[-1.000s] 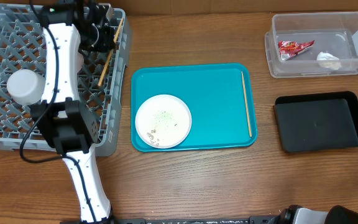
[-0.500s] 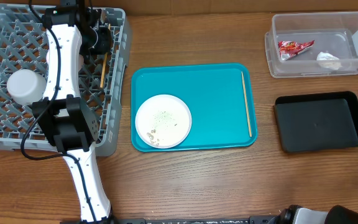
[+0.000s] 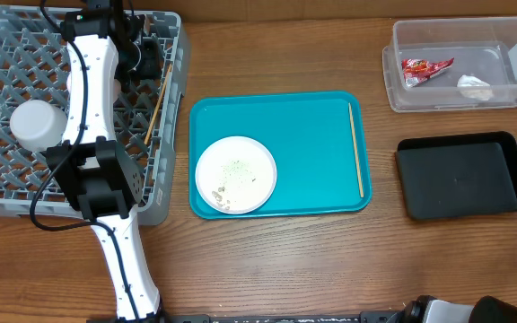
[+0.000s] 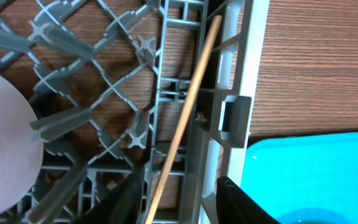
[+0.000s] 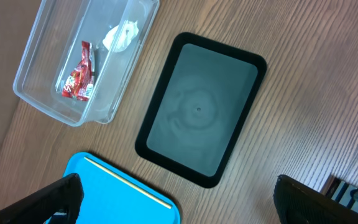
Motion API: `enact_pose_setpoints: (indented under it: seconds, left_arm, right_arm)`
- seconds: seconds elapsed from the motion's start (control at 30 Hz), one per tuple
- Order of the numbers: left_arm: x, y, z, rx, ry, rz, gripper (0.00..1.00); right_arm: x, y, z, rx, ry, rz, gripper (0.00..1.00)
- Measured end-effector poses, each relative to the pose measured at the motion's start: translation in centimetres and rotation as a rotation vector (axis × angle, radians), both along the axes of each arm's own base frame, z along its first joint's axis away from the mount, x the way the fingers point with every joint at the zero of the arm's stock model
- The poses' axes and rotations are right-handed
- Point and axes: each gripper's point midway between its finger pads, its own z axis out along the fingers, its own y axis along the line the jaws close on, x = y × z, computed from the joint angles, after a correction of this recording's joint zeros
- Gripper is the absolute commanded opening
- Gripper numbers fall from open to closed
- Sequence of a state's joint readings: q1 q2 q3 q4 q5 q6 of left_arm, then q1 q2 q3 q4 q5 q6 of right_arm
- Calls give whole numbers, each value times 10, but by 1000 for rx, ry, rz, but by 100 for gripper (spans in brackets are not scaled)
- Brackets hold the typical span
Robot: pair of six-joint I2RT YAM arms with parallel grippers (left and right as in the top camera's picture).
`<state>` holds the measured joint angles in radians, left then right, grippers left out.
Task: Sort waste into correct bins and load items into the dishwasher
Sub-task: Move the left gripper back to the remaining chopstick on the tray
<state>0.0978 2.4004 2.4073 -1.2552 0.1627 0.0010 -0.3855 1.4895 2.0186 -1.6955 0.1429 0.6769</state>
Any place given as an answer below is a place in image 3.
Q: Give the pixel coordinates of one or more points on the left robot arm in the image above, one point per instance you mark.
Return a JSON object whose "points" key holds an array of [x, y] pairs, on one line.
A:
{"points": [[96, 175]]}

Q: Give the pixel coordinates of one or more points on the small pink bowl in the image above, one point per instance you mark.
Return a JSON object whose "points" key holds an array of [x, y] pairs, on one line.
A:
{"points": [[117, 87]]}

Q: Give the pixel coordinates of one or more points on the white napkin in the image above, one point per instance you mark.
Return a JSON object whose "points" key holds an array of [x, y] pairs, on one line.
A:
{"points": [[473, 88]]}

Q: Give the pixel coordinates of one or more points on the grey-green bowl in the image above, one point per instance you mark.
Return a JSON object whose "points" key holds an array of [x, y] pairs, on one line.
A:
{"points": [[37, 125]]}

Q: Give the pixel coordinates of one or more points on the grey dish rack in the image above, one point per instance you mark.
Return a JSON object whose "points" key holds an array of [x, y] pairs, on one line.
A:
{"points": [[34, 64]]}

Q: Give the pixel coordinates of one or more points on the large white plate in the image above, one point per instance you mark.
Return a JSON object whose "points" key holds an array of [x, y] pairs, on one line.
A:
{"points": [[236, 175]]}

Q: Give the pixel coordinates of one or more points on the wooden chopstick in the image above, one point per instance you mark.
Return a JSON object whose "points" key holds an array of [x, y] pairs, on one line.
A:
{"points": [[158, 105], [355, 147]]}

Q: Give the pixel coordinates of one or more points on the black tray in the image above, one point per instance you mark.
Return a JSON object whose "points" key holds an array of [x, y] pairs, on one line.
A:
{"points": [[453, 176]]}

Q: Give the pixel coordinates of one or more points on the clear plastic bin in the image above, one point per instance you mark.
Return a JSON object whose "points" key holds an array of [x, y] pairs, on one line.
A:
{"points": [[482, 47]]}

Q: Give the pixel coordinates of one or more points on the teal serving tray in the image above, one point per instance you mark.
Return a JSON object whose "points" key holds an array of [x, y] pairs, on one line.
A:
{"points": [[309, 136]]}

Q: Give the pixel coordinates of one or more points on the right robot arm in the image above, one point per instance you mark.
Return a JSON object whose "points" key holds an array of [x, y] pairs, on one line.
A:
{"points": [[428, 309]]}

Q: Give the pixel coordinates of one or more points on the red snack wrapper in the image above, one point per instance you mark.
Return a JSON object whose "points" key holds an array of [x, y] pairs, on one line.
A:
{"points": [[417, 71]]}

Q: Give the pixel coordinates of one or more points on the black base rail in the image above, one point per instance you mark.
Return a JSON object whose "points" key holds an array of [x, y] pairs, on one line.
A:
{"points": [[363, 317]]}

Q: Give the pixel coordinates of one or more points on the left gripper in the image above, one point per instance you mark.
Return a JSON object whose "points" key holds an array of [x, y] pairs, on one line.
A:
{"points": [[154, 68]]}

